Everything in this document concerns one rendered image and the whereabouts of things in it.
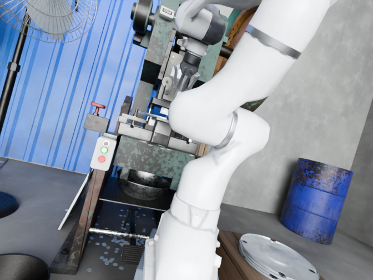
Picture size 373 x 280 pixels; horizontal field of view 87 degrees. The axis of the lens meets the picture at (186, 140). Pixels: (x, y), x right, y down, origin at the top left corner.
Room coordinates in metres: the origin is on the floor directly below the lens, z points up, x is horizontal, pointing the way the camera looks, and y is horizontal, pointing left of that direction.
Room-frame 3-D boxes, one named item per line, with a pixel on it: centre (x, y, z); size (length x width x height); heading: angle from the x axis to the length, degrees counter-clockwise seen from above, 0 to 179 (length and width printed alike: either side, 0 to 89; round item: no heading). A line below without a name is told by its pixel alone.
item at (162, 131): (1.06, 0.13, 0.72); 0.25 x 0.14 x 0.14; 16
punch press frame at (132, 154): (1.37, 0.22, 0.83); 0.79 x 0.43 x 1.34; 16
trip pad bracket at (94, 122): (0.93, 0.42, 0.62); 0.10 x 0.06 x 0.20; 106
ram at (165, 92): (1.19, 0.17, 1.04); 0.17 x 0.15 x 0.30; 16
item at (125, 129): (1.23, 0.18, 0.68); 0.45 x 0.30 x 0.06; 106
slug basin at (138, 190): (1.23, 0.18, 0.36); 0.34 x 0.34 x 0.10
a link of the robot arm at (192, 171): (0.49, -0.10, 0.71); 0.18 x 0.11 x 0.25; 107
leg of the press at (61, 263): (1.30, 0.48, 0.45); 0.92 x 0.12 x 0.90; 16
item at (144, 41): (1.18, 0.43, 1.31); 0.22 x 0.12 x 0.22; 16
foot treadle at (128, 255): (1.10, 0.15, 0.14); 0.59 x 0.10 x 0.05; 16
